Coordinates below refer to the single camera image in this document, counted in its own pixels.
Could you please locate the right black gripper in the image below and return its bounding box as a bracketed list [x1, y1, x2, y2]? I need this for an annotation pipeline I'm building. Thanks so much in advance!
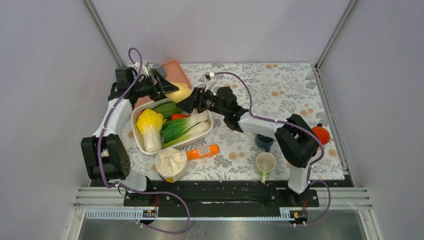
[176, 86, 228, 117]

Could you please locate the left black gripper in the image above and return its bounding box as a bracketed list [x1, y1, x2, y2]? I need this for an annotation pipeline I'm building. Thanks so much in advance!
[131, 69, 179, 102]

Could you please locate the yellow cup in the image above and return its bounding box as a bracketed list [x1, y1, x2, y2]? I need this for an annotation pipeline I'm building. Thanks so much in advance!
[165, 82, 193, 103]

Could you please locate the navy round cup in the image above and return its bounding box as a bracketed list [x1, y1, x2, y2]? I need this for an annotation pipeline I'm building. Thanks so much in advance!
[254, 134, 274, 153]

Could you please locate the light green mug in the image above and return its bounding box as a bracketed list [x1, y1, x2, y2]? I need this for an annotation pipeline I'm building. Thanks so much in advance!
[254, 152, 277, 184]

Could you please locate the orange mug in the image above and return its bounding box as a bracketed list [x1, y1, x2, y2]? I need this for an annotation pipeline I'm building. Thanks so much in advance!
[311, 123, 331, 145]

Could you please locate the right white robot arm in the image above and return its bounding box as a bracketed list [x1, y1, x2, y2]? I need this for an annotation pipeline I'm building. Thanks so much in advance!
[174, 87, 324, 206]

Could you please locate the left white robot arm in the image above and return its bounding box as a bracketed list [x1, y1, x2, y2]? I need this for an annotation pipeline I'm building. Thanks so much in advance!
[80, 66, 179, 206]

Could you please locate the pink tray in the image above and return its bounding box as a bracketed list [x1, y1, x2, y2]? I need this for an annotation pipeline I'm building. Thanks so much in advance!
[131, 59, 192, 108]

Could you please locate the green leaf vegetable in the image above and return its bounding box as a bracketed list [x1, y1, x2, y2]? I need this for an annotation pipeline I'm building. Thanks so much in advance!
[153, 102, 183, 119]

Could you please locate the small grey blue cup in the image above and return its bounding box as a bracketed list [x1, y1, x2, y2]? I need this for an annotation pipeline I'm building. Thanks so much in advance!
[152, 62, 167, 78]

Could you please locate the lower bok choy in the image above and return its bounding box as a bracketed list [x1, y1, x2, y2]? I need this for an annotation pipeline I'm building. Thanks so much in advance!
[162, 121, 210, 149]

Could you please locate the bok choy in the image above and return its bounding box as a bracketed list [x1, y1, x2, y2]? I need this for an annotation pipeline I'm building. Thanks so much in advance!
[162, 121, 210, 149]
[162, 111, 208, 143]

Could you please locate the red pepper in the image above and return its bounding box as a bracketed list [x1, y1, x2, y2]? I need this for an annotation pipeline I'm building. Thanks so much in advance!
[170, 113, 189, 121]

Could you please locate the white vegetable tub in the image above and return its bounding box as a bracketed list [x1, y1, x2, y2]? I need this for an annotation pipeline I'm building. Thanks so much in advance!
[131, 88, 213, 155]

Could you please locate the upper bok choy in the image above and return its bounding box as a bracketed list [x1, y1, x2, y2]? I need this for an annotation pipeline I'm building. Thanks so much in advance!
[162, 111, 208, 143]

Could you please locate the yellow napa cabbage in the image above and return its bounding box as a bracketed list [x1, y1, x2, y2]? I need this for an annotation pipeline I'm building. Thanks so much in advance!
[136, 109, 164, 153]

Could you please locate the orange tube package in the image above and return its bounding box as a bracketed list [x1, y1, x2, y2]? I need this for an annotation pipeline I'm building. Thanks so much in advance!
[186, 144, 220, 161]

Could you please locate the cream cloth bag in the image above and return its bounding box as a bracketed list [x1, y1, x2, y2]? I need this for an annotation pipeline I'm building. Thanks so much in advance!
[155, 147, 189, 183]

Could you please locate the floral table mat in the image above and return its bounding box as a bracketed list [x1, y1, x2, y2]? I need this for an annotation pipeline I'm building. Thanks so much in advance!
[119, 63, 346, 181]

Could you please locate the blue labelled box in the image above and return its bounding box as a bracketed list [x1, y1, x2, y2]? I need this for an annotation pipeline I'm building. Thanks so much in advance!
[100, 148, 109, 158]

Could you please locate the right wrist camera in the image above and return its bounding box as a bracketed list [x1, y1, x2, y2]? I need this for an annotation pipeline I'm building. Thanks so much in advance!
[204, 72, 218, 91]

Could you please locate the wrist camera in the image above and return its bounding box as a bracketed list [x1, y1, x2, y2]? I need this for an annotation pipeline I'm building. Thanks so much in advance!
[204, 72, 218, 91]
[133, 60, 153, 77]

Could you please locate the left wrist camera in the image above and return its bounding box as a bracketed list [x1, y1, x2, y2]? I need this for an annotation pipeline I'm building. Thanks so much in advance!
[133, 60, 153, 77]

